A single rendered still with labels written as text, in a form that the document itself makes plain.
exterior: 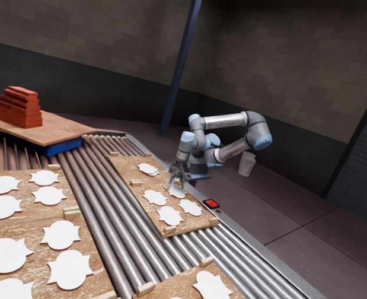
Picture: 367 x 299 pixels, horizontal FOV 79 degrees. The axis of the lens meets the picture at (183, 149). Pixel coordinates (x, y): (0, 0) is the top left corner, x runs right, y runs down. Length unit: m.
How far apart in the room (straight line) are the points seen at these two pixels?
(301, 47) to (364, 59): 1.33
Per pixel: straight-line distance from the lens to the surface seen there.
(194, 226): 1.13
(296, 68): 6.27
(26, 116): 1.62
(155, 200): 1.21
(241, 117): 1.43
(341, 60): 5.98
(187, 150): 1.24
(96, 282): 0.83
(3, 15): 5.83
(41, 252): 0.91
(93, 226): 1.03
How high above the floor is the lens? 1.58
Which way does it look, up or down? 17 degrees down
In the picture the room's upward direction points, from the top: 16 degrees clockwise
